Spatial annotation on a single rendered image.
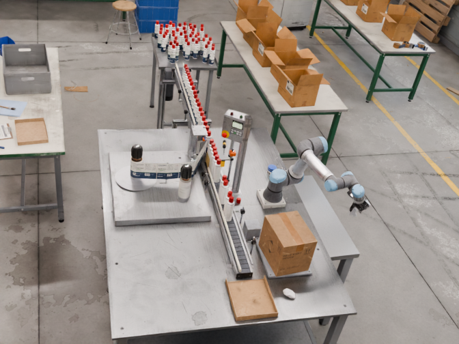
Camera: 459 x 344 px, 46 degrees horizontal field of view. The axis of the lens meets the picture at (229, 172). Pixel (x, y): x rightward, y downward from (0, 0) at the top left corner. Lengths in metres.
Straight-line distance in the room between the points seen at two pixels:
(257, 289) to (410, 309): 1.81
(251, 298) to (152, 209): 0.97
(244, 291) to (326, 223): 0.95
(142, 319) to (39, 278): 1.54
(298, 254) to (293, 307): 0.33
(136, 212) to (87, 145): 2.28
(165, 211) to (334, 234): 1.23
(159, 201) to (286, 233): 0.99
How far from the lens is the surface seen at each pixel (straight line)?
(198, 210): 3.92
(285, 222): 3.60
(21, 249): 4.91
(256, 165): 4.53
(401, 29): 7.76
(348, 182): 3.54
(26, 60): 5.84
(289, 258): 3.53
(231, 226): 3.84
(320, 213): 4.21
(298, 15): 9.41
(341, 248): 3.98
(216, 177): 4.15
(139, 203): 3.93
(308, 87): 5.51
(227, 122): 3.88
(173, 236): 3.78
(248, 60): 6.34
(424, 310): 5.03
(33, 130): 4.84
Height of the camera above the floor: 3.46
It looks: 37 degrees down
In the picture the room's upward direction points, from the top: 10 degrees clockwise
